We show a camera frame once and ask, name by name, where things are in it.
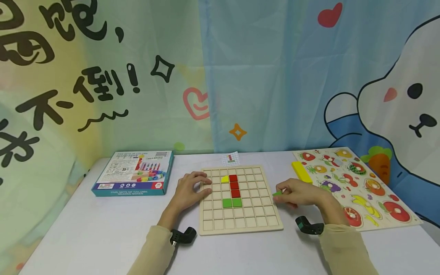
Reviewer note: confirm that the person's left hand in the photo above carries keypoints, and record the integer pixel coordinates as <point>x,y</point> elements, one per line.
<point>187,193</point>

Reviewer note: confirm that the person's right hand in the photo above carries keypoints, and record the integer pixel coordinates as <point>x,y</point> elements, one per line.
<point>306,193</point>

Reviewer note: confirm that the person's left fingers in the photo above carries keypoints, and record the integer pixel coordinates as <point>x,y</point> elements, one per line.
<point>202,181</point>

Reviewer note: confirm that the person's right fingers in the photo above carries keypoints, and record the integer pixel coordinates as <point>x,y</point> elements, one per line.
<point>285,187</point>

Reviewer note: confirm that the small green piece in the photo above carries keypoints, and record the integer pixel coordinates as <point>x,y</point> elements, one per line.
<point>277,194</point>

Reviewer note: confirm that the person's right forearm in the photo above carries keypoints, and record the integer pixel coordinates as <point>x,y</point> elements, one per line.
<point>343,252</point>

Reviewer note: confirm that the person's left forearm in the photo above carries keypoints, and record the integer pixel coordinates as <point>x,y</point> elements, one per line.
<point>151,252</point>

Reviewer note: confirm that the yellow rectangular block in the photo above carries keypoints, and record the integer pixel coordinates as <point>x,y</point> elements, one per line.
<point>301,172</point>

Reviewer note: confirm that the yellow triangle block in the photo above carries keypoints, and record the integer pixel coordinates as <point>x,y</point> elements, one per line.
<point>226,179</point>

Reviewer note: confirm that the red square block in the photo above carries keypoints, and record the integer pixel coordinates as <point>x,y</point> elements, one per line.
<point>233,178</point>
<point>235,193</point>
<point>234,185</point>

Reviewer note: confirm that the green square block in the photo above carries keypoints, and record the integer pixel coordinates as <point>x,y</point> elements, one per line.
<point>237,202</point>
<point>227,203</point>

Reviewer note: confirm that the small pattern card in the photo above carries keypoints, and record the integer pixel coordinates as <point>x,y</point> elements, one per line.
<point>230,159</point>

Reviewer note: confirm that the wooden grid board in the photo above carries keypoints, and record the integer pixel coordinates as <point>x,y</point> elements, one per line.
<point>252,214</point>

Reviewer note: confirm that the black wrist band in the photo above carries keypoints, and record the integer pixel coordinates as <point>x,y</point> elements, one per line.
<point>309,228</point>
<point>182,236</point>

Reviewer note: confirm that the blue toy box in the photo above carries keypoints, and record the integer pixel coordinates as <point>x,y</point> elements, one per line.
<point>134,173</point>

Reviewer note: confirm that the wooden fruit puzzle board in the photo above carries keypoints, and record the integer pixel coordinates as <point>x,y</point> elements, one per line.
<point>357,187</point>

